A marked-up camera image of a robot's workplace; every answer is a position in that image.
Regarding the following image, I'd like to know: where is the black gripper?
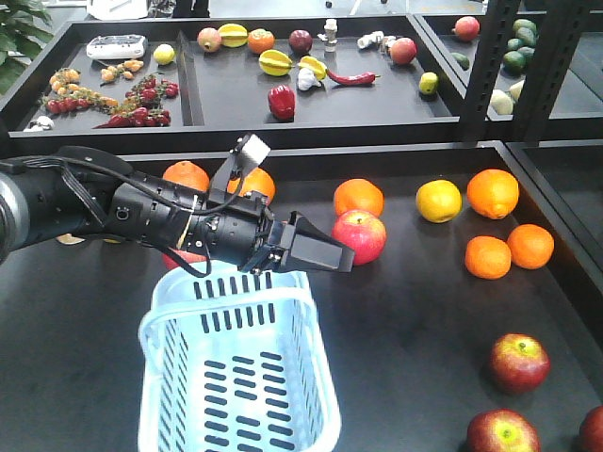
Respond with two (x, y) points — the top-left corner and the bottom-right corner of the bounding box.
(181, 188), (355, 274)

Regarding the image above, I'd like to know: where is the light blue plastic basket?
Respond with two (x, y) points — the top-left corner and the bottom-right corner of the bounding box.
(138, 262), (341, 451)

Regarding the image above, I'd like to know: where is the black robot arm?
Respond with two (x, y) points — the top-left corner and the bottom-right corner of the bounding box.
(1, 146), (354, 277)

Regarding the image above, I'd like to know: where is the red apple near basket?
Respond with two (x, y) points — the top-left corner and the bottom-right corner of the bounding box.
(332, 210), (387, 266)

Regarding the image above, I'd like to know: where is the yellow round citrus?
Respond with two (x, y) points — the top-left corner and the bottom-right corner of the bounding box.
(416, 179), (463, 223)

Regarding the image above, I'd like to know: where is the red bell pepper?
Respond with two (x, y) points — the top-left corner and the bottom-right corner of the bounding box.
(268, 85), (296, 121)

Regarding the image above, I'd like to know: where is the red chili pepper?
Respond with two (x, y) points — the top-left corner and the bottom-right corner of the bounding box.
(326, 70), (380, 87)

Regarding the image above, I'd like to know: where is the small orange left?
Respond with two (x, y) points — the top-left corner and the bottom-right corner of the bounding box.
(464, 235), (512, 280)

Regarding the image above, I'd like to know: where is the small orange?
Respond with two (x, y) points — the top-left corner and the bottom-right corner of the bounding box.
(464, 235), (512, 280)
(506, 224), (555, 269)

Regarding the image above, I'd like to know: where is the orange with nub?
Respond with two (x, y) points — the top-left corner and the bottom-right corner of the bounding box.
(466, 169), (519, 219)

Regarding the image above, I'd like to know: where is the small orange right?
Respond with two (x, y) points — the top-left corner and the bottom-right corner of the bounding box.
(506, 224), (555, 269)

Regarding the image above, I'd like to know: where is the red apple front right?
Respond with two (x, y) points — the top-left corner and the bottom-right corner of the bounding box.
(466, 409), (541, 452)

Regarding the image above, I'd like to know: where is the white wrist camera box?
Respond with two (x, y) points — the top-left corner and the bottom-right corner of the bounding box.
(236, 134), (270, 171)

